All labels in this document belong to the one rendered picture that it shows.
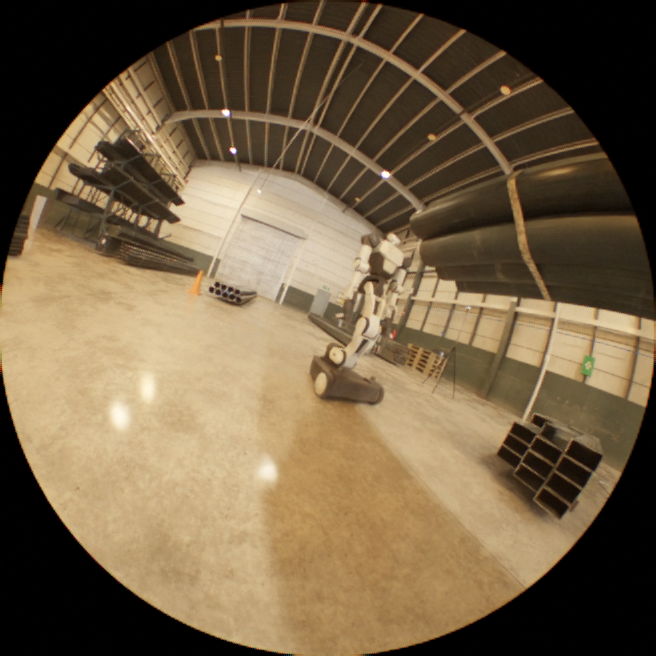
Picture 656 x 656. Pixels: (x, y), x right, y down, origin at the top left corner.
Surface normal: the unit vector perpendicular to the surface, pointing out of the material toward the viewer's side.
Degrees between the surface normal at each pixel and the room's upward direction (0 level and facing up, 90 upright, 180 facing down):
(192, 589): 0
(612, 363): 90
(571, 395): 90
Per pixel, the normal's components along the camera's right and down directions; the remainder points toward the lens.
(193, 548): 0.36, -0.93
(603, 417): -0.89, -0.33
